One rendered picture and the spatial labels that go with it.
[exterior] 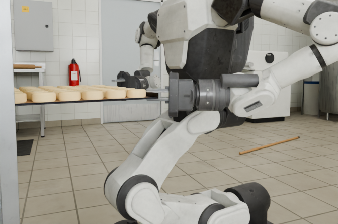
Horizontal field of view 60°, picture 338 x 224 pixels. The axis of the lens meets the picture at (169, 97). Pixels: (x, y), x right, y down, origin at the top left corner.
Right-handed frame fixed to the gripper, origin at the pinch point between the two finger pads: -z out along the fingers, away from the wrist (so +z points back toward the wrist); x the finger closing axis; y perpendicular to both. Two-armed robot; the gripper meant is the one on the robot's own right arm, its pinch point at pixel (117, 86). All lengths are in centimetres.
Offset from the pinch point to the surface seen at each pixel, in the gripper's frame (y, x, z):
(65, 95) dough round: 23, 0, -50
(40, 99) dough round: 21, 0, -55
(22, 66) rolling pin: -269, 13, 157
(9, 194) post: 22, -17, -64
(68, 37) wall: -271, 59, 240
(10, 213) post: 22, -21, -64
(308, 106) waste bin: 59, -62, 550
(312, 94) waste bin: 65, -37, 546
